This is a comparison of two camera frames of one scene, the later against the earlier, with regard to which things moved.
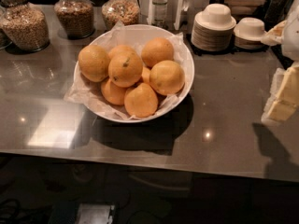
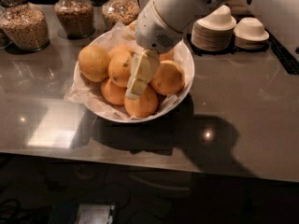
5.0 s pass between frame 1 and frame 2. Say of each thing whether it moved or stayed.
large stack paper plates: stayed
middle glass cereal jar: stayed
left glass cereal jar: stayed
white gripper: moved
